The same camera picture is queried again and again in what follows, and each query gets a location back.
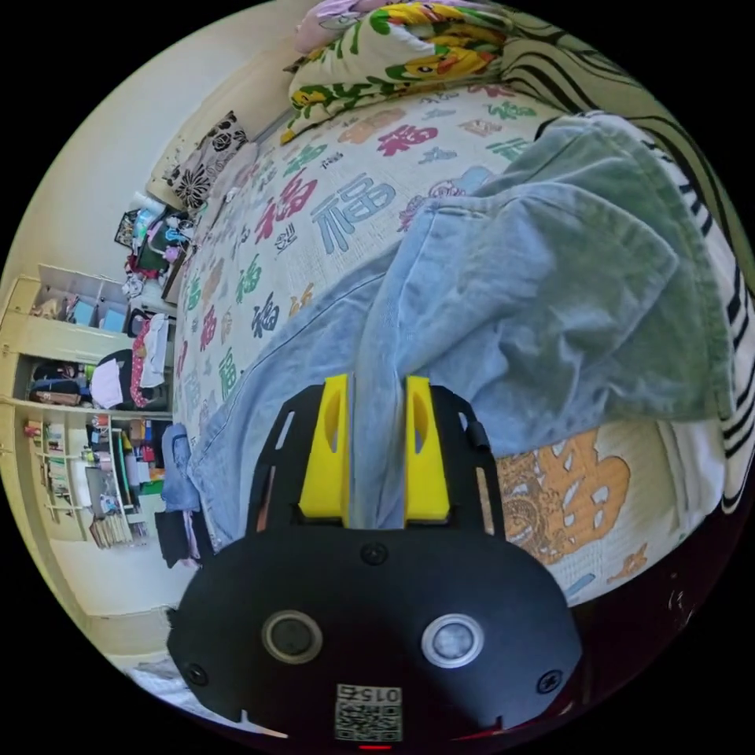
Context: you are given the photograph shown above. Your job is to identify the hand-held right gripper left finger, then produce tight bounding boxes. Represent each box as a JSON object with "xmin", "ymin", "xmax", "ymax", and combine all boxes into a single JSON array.
[{"xmin": 298, "ymin": 374, "xmax": 352, "ymax": 525}]

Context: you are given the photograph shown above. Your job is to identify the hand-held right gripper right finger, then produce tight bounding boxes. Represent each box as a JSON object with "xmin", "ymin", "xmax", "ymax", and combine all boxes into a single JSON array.
[{"xmin": 404, "ymin": 374, "xmax": 453, "ymax": 525}]

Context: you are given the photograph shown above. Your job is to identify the light blue jeans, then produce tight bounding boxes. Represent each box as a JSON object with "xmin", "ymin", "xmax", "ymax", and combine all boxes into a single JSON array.
[{"xmin": 187, "ymin": 164, "xmax": 730, "ymax": 553}]

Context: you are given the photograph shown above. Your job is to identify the pile of clothes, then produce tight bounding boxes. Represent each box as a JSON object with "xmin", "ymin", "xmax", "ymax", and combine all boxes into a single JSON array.
[{"xmin": 154, "ymin": 421, "xmax": 215, "ymax": 571}]

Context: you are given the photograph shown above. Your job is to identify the chair hung with clothes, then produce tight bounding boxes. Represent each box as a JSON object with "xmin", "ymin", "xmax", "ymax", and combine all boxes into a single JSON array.
[{"xmin": 88, "ymin": 311, "xmax": 176, "ymax": 412}]

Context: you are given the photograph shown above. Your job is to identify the pale open cupboard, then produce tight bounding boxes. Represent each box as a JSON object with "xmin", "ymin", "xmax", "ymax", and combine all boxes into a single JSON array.
[{"xmin": 0, "ymin": 263, "xmax": 173, "ymax": 551}]

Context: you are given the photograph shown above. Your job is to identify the cluttered desk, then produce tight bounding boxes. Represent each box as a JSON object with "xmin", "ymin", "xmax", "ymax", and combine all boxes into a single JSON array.
[{"xmin": 113, "ymin": 190, "xmax": 201, "ymax": 303}]

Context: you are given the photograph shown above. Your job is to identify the bed with printed sheet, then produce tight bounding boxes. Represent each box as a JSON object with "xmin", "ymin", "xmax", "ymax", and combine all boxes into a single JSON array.
[{"xmin": 147, "ymin": 70, "xmax": 727, "ymax": 609}]

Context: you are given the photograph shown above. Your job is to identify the green denim garment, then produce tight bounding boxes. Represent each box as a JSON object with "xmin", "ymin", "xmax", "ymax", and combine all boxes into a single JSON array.
[{"xmin": 487, "ymin": 113, "xmax": 739, "ymax": 423}]

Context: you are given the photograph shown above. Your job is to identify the black and white striped blanket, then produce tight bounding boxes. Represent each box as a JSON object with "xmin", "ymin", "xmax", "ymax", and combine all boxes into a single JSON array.
[{"xmin": 501, "ymin": 34, "xmax": 755, "ymax": 514}]

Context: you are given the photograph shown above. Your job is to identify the black and white flowered cushion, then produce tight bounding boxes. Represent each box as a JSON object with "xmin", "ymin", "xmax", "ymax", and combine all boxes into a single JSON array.
[{"xmin": 167, "ymin": 110, "xmax": 250, "ymax": 212}]

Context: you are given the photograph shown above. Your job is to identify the cartoon print quilt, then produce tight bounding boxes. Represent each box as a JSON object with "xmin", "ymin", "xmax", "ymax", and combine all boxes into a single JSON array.
[{"xmin": 280, "ymin": 0, "xmax": 515, "ymax": 146}]

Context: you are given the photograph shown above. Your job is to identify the pink pillow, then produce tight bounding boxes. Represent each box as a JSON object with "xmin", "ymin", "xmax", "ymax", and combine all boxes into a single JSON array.
[{"xmin": 293, "ymin": 0, "xmax": 385, "ymax": 55}]

